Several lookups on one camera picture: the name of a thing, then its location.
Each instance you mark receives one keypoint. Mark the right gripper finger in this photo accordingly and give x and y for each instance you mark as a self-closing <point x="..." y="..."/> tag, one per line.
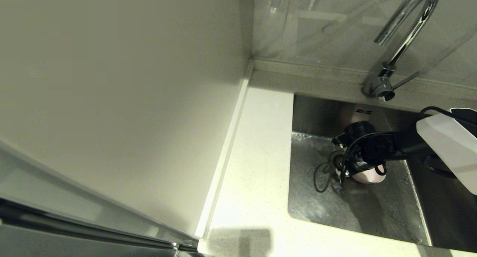
<point x="344" y="170"/>
<point x="341" y="139"/>

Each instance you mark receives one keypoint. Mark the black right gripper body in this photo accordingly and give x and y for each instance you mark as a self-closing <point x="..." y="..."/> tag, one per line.
<point x="380" y="149"/>

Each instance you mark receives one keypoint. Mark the pink bowl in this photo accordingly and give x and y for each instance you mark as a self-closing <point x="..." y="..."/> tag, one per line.
<point x="369" y="175"/>

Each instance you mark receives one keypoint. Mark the chrome gooseneck faucet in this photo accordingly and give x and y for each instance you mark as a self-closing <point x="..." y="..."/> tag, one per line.
<point x="384" y="87"/>

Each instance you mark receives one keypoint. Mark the metal sink drain strainer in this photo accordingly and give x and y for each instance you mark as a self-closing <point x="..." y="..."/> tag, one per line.
<point x="337" y="161"/>

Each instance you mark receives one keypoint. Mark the stainless steel sink basin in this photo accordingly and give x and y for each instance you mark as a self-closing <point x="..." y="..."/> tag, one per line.
<point x="354" y="212"/>

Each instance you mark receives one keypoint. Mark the white trim strip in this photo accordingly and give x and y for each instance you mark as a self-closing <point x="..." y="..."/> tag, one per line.
<point x="227" y="145"/>

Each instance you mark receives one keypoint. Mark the white tall cabinet side panel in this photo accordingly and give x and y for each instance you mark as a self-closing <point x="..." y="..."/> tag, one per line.
<point x="111" y="82"/>

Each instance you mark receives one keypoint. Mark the stainless steel appliance door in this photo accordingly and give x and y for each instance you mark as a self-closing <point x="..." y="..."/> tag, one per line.
<point x="56" y="247"/>

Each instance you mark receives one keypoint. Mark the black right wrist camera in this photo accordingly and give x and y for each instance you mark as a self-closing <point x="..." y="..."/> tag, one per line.
<point x="359" y="128"/>

